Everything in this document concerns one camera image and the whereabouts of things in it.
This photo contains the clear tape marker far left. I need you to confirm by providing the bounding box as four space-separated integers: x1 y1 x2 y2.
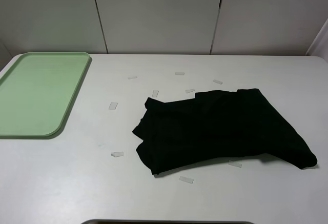
109 102 118 110

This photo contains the black short sleeve shirt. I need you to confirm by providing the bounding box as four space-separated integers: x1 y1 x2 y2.
133 89 317 175

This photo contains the light green plastic tray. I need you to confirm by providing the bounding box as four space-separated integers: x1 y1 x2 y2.
1 52 91 138

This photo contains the clear tape marker bottom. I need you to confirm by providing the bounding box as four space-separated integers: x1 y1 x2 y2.
179 176 194 184

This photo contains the clear tape marker middle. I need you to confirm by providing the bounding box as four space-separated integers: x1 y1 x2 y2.
152 90 159 98

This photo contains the clear tape marker lower right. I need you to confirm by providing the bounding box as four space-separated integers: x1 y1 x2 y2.
228 160 242 168

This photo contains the clear tape marker lower left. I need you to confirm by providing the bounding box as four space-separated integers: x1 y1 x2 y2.
111 152 124 158

